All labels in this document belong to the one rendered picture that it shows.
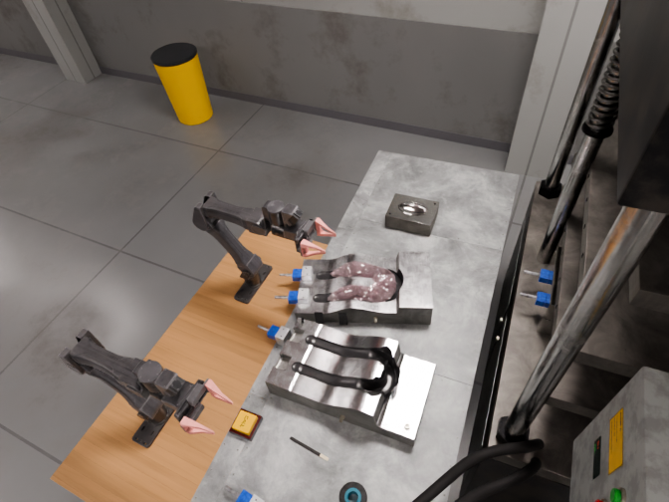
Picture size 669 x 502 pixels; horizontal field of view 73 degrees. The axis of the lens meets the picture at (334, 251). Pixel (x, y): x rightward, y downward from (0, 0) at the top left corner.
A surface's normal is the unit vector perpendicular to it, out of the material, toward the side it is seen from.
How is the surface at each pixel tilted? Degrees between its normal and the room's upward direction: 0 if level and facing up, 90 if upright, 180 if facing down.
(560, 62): 90
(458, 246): 0
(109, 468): 0
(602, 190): 0
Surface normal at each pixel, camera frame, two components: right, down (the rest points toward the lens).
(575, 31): -0.43, 0.71
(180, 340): -0.08, -0.65
